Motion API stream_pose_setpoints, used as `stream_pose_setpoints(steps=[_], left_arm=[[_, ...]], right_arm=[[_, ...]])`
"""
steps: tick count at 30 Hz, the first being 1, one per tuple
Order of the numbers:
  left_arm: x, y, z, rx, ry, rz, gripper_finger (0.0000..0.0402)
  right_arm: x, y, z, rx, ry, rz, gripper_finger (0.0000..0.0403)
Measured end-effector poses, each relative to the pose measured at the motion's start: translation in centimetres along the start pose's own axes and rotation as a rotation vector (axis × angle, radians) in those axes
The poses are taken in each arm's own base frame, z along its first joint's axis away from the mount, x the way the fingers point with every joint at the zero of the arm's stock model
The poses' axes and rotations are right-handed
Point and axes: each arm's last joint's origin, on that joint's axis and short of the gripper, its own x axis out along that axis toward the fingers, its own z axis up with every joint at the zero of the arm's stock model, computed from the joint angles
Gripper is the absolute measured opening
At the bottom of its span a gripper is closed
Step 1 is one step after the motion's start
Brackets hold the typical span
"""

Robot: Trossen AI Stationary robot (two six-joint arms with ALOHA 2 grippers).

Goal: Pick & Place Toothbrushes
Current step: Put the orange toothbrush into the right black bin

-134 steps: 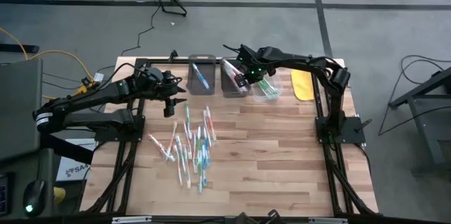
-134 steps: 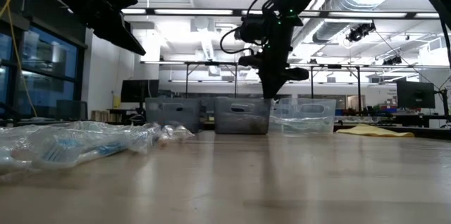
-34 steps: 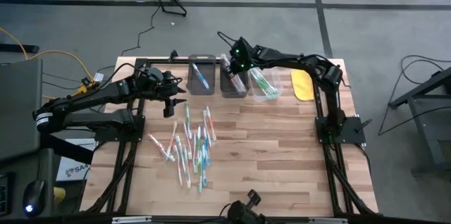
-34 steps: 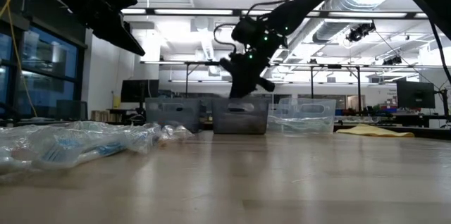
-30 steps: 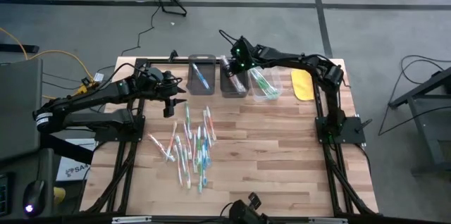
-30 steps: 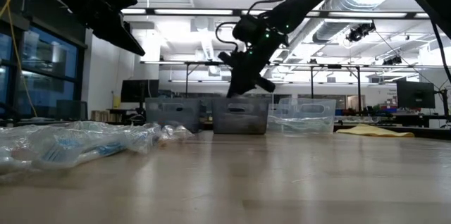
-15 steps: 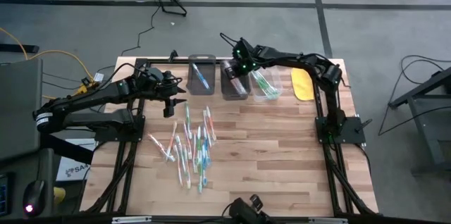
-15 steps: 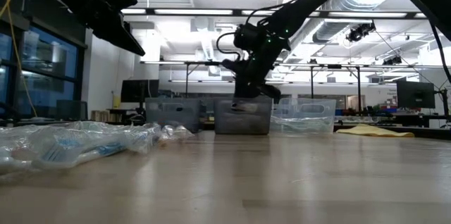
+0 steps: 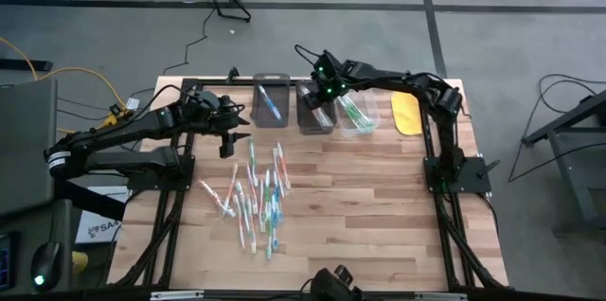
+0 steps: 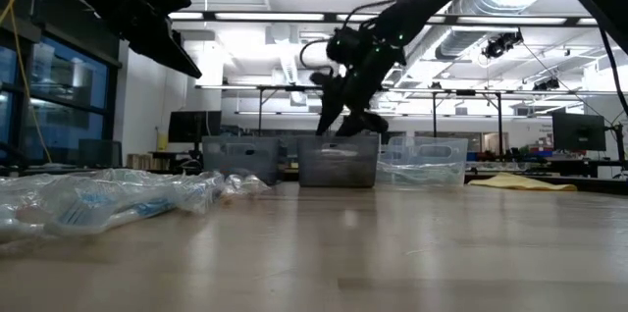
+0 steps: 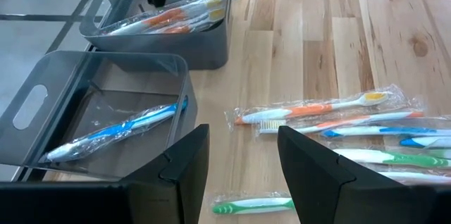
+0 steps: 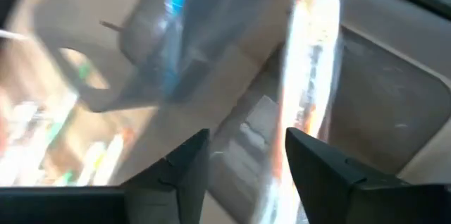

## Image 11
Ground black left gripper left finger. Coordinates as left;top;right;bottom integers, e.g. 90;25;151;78
121;124;211;224

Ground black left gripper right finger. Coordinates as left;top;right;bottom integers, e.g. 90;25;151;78
277;125;436;224

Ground green toothbrush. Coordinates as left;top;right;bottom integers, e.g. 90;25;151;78
207;192;297;216
333;148;451;169

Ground grey translucent plastic bin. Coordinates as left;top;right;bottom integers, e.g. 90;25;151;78
79;0;233;71
0;50;199;182

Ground blue toothbrush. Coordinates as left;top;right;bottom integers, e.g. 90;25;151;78
44;97;190;164
399;135;451;149
319;124;451;139

